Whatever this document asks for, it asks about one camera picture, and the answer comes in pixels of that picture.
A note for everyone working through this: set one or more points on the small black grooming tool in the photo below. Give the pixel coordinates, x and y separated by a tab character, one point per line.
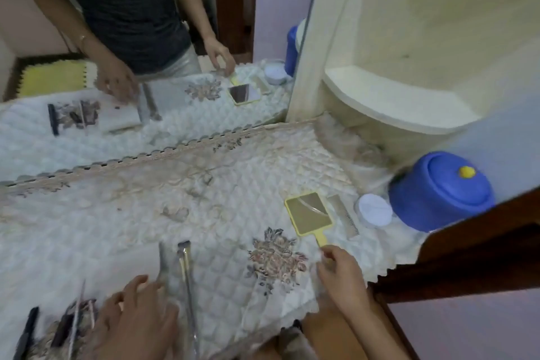
63	330

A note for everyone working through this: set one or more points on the silver metal comb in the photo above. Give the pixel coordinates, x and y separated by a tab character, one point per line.
344	216

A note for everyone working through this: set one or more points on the dark wooden furniture frame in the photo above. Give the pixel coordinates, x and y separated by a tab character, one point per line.
472	254

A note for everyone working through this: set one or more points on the person's left fingers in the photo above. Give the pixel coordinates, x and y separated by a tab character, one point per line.
133	290

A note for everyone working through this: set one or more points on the yellow hand mirror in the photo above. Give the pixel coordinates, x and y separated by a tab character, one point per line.
309	212

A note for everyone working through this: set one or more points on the thin silver metal tool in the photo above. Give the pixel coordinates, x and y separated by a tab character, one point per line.
76	321

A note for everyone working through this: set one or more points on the large wall mirror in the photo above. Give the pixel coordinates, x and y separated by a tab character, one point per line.
139	35

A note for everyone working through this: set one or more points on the white round jar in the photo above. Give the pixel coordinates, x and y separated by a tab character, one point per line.
373	211

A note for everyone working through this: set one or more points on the person's right hand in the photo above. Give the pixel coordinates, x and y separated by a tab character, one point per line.
344	279

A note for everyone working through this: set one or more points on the person's right forearm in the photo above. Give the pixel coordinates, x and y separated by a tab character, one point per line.
377	334

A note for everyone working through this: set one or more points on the white quilted floral table cloth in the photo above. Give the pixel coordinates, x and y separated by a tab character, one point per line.
219	186

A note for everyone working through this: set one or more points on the person's right thumb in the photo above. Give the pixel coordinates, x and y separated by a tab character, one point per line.
325	274

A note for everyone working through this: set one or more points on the cream corner shelf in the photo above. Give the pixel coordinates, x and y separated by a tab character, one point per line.
396	98

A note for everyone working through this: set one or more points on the blue plastic container with lid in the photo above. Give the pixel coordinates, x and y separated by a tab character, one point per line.
438	193

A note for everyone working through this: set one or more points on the person's left hand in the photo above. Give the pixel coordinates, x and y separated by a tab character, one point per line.
139	326

